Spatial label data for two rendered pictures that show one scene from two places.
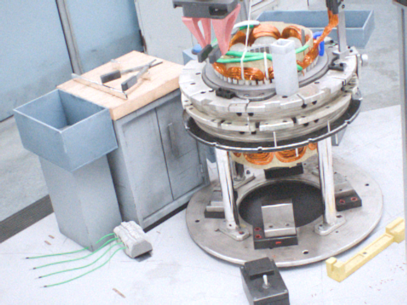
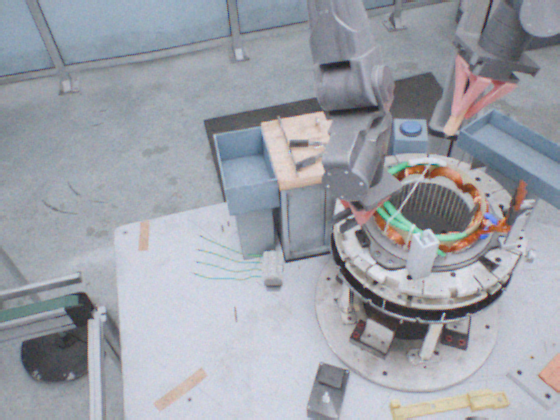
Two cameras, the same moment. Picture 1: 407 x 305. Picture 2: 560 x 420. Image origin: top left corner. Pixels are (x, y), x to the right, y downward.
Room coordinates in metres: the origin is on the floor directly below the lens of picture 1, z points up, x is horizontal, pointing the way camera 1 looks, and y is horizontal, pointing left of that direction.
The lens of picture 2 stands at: (0.72, -0.19, 1.83)
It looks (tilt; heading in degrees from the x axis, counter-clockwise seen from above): 50 degrees down; 29
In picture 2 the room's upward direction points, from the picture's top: 5 degrees counter-clockwise
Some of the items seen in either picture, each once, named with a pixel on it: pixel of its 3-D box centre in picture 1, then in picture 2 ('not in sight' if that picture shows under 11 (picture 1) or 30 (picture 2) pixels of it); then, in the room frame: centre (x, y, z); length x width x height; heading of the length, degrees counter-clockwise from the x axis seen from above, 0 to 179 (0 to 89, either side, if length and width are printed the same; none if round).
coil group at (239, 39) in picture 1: (235, 43); (413, 174); (1.41, -0.09, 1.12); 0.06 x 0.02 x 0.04; 132
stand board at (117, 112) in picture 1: (125, 83); (315, 146); (1.48, 0.13, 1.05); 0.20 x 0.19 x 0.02; 128
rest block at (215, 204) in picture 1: (219, 199); not in sight; (1.36, -0.01, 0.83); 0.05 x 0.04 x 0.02; 160
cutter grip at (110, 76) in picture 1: (110, 76); (298, 143); (1.45, 0.15, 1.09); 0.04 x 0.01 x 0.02; 113
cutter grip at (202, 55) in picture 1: (205, 53); (342, 215); (1.22, -0.03, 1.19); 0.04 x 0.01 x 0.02; 149
